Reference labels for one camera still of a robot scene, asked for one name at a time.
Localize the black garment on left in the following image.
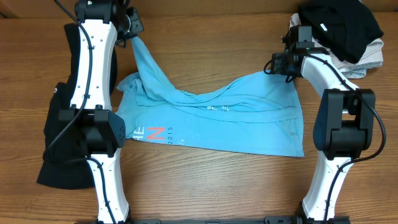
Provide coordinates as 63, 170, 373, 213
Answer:
36, 23, 118, 190

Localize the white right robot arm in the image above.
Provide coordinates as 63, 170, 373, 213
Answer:
264, 25, 377, 223

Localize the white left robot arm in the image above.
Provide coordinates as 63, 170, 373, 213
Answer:
58, 0, 144, 223

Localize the beige button shirt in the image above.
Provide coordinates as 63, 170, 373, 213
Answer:
288, 12, 384, 79

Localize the light blue t-shirt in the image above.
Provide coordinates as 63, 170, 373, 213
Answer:
117, 37, 304, 157

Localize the black garment on pile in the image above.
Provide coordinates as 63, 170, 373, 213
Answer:
298, 0, 384, 63

